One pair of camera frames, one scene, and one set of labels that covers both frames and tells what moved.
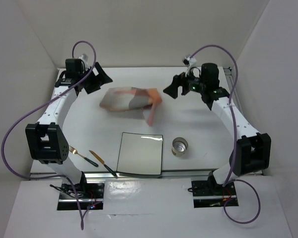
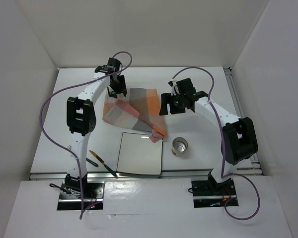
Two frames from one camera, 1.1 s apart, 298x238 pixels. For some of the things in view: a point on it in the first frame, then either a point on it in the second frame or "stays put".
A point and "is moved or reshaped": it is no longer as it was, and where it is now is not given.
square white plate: (140, 153) stays put
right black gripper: (179, 80) -> (166, 98)
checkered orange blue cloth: (128, 98) is moved or reshaped
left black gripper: (102, 76) -> (121, 89)
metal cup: (179, 146) stays put
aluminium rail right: (227, 72) stays put
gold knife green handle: (105, 165) stays put
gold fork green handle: (73, 150) stays put
